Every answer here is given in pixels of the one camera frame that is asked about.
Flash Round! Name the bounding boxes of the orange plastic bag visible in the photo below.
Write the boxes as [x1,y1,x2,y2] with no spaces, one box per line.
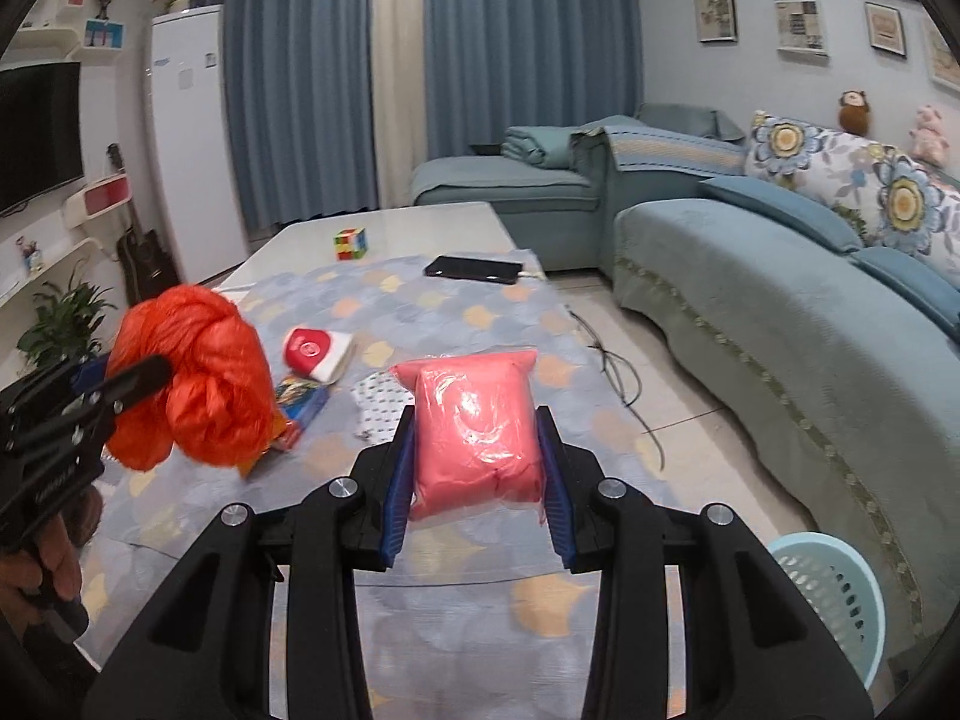
[107,284,286,475]

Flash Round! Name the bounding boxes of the colourful snack packet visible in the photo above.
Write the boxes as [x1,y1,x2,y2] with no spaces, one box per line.
[238,374,329,478]

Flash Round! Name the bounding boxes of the pink plastic bag package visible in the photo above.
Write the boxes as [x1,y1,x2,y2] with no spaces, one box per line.
[392,349,544,520]

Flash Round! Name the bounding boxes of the left hand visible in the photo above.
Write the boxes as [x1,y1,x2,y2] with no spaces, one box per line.
[2,486,104,635]

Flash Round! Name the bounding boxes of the green potted plant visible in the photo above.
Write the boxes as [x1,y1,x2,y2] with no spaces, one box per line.
[16,275,117,369]

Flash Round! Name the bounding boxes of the light blue laundry basket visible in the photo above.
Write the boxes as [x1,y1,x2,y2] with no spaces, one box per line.
[768,532,887,689]

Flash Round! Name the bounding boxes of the black guitar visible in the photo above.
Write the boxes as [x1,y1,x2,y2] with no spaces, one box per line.
[106,141,182,309]

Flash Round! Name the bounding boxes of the patterned blue tablecloth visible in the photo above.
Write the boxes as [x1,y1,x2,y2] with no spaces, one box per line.
[82,257,672,718]

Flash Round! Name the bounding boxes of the red paper cup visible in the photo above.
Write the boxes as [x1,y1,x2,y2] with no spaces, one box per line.
[283,327,355,387]

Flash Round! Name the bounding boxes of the teal sofa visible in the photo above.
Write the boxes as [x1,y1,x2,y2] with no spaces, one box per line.
[410,117,958,649]

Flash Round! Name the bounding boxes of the white dotted wrapper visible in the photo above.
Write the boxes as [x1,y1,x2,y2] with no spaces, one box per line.
[350,371,415,445]

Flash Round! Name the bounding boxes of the black television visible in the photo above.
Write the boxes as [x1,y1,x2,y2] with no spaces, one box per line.
[0,62,85,215]

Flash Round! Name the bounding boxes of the rubik's cube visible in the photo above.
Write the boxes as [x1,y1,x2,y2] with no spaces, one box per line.
[334,227,368,262]

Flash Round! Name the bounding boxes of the white refrigerator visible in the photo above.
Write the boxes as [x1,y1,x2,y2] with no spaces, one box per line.
[146,5,249,283]

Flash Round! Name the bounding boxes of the black phone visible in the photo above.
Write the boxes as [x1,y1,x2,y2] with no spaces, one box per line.
[423,255,524,284]

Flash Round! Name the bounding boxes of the floral cushion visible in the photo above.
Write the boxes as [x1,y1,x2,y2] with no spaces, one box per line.
[745,110,958,284]

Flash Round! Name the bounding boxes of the blue curtains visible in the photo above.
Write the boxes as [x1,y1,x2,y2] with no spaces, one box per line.
[200,0,643,231]

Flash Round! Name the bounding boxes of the pink plush toy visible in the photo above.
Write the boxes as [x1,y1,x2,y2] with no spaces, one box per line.
[910,104,950,167]

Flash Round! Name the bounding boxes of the folded teal blanket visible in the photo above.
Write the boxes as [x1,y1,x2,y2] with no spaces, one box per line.
[500,125,576,171]

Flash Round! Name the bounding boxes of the brown plush toy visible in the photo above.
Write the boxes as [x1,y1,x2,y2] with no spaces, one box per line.
[838,89,871,137]

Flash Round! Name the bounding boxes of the small white framed print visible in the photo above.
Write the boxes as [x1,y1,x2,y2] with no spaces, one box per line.
[775,0,828,57]

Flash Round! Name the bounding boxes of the small dark framed picture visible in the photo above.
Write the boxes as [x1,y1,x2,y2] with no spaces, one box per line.
[864,2,908,59]

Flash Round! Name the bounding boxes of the framed picture left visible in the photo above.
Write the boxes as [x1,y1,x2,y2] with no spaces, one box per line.
[693,0,739,44]

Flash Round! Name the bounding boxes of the black floor cable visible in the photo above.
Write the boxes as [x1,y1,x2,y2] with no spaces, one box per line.
[566,305,667,473]

